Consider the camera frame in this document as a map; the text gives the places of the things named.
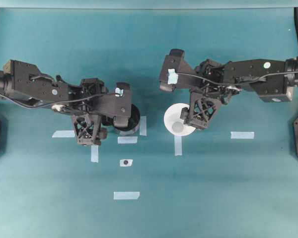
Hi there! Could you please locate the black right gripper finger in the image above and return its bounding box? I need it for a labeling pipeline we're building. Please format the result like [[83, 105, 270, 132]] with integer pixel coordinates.
[[180, 107, 190, 120], [185, 92, 221, 130]]

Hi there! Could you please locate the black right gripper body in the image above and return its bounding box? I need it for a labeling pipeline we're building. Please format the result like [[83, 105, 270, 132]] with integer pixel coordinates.
[[190, 59, 241, 104]]

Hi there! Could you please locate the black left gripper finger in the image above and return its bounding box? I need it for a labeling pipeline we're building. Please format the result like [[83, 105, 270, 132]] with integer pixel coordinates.
[[71, 114, 100, 146], [96, 127, 107, 145]]

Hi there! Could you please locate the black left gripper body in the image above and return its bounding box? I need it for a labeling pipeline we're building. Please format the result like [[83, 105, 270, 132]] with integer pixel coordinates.
[[69, 78, 109, 117]]

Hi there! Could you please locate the white paper cup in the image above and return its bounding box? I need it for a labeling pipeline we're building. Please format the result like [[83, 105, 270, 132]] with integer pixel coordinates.
[[163, 103, 196, 136]]

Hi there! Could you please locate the black cup holder with handle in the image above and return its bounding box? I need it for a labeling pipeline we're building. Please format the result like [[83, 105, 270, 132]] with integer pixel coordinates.
[[101, 104, 141, 136]]

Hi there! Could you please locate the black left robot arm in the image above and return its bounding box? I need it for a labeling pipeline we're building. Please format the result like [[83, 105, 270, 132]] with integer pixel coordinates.
[[0, 60, 108, 146]]

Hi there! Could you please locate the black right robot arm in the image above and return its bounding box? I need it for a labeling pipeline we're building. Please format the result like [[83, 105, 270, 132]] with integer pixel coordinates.
[[180, 57, 298, 130]]

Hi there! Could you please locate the blue tape strip under holder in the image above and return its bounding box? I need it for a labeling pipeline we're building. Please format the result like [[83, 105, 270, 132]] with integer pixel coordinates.
[[117, 136, 138, 144]]

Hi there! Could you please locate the blue vertical tape under cup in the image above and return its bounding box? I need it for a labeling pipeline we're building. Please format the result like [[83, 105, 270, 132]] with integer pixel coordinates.
[[174, 135, 183, 156]]

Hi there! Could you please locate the blue vertical tape beside holder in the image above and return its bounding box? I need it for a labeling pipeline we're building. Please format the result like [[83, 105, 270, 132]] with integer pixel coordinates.
[[139, 116, 147, 136]]

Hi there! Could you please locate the blue vertical tape strip left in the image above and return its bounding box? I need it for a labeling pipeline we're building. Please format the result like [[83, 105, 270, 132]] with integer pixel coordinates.
[[90, 145, 99, 163]]

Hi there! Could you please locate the blue tape strip left lower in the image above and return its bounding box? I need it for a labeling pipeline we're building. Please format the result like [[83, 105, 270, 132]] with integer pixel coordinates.
[[52, 130, 75, 138]]

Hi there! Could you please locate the blue tape with black dot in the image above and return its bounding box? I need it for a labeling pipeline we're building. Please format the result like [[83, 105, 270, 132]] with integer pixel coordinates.
[[120, 159, 133, 167]]

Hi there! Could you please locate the blue tape strip right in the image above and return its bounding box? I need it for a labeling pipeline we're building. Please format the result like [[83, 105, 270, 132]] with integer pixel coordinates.
[[230, 131, 255, 139]]

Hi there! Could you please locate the blue tape strip bottom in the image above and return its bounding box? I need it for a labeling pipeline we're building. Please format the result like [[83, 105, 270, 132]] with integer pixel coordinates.
[[113, 191, 140, 200]]

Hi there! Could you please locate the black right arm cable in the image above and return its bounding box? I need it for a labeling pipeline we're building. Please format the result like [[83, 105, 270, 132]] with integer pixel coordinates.
[[175, 70, 298, 88]]

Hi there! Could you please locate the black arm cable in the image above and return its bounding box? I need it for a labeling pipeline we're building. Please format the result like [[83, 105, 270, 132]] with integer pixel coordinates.
[[0, 89, 120, 109], [175, 70, 298, 88]]

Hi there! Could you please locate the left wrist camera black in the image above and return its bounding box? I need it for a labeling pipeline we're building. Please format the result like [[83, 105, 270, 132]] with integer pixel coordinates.
[[92, 82, 132, 128]]

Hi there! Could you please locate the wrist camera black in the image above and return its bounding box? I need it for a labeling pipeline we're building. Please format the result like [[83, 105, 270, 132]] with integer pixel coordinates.
[[159, 49, 201, 92], [92, 82, 132, 128]]

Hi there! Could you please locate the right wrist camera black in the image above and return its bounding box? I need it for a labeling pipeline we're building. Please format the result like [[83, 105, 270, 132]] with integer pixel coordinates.
[[159, 49, 201, 92]]

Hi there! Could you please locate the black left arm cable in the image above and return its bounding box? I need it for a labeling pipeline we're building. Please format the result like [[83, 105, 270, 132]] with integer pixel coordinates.
[[0, 89, 120, 109]]

